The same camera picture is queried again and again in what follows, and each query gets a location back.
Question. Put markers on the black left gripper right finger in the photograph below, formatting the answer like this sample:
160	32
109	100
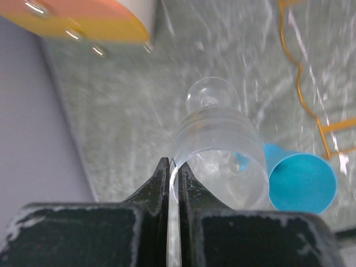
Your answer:
212	234

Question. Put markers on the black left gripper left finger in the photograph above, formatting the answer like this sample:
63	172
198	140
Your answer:
128	233

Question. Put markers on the clear wine glass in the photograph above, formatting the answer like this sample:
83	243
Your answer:
223	148

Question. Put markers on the blue plastic wine glass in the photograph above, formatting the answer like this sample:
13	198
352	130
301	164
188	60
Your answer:
292	181

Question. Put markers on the cream round drawer box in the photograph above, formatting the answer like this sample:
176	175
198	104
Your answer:
98	21

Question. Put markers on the gold wire glass rack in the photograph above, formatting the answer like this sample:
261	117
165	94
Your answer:
318	38

